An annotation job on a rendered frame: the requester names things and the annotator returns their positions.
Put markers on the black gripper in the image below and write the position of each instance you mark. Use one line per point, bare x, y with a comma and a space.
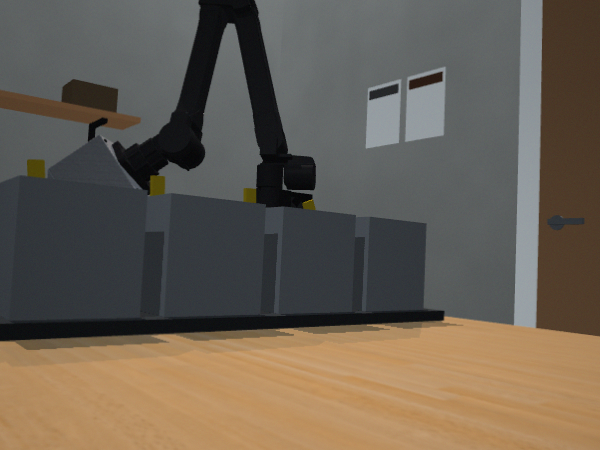
267, 195

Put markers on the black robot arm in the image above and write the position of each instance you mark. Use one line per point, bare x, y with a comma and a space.
180, 139

